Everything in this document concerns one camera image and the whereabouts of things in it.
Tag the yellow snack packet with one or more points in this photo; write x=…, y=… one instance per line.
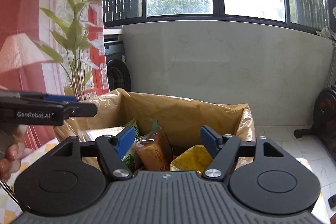
x=189, y=158

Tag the black exercise bike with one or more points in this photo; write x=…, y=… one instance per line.
x=323, y=113

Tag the brown cardboard box with liner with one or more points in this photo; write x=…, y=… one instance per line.
x=246, y=124

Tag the orange cake packet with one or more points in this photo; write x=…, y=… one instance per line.
x=155, y=150

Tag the large green snack packet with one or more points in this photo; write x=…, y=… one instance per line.
x=131, y=159

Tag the white rag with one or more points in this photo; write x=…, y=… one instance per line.
x=328, y=32

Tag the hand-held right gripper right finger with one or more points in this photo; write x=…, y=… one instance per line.
x=210, y=140

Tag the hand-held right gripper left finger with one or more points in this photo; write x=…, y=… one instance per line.
x=126, y=140

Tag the washing machine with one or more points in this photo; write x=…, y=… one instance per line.
x=116, y=69

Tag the person's left hand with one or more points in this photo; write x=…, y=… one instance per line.
x=13, y=161

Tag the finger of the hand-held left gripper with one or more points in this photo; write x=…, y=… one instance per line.
x=82, y=109
x=60, y=98

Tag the printed backdrop curtain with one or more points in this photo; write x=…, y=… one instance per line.
x=39, y=29

